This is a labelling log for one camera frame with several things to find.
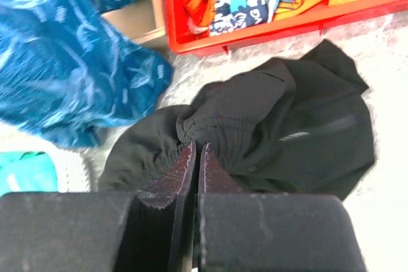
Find white laundry basket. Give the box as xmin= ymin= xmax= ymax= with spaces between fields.
xmin=45 ymin=147 xmax=91 ymax=193

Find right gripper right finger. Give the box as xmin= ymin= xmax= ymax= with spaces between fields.
xmin=197 ymin=144 xmax=366 ymax=271

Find red plastic bin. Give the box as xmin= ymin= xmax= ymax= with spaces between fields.
xmin=165 ymin=0 xmax=407 ymax=57

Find green t-shirt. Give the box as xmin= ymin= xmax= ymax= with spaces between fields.
xmin=1 ymin=152 xmax=58 ymax=196

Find black shorts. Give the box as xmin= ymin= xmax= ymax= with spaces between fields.
xmin=98 ymin=40 xmax=375 ymax=199

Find blue patterned shorts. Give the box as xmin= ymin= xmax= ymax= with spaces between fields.
xmin=1 ymin=0 xmax=173 ymax=147

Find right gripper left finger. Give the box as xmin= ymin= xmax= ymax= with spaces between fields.
xmin=1 ymin=143 xmax=196 ymax=271

